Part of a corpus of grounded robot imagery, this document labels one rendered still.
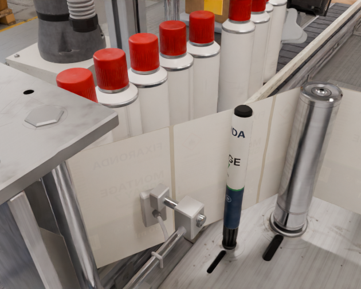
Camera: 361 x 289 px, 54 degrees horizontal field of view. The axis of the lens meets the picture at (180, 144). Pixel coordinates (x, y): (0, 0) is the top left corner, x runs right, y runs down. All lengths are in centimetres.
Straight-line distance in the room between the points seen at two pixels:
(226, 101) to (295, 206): 26
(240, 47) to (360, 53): 59
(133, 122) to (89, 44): 45
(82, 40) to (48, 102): 64
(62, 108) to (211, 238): 31
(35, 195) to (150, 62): 21
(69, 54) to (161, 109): 42
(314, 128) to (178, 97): 18
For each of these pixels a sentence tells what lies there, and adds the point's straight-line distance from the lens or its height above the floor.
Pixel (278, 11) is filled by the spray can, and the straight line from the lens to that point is 71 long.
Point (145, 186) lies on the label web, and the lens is 32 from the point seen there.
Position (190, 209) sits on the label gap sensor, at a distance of 30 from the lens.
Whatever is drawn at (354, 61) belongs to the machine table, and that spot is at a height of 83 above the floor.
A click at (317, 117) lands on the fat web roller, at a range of 35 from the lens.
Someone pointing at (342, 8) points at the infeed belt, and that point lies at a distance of 130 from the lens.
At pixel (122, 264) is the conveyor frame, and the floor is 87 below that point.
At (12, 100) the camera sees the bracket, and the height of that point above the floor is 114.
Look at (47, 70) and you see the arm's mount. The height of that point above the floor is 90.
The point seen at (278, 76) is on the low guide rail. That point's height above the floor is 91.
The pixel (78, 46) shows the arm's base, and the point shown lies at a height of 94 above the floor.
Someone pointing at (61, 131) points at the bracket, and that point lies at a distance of 16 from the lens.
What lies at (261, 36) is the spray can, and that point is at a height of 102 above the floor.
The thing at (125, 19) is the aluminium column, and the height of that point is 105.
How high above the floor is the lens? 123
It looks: 38 degrees down
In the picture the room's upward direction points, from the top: 1 degrees counter-clockwise
